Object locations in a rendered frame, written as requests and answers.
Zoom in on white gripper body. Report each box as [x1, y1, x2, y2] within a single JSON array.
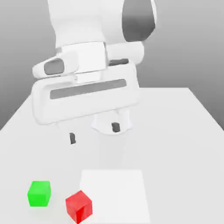
[[31, 63, 141, 126]]

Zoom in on small green cube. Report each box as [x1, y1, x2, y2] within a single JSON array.
[[27, 180, 52, 207]]

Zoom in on small red cube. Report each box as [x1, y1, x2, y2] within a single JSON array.
[[65, 190, 93, 224]]

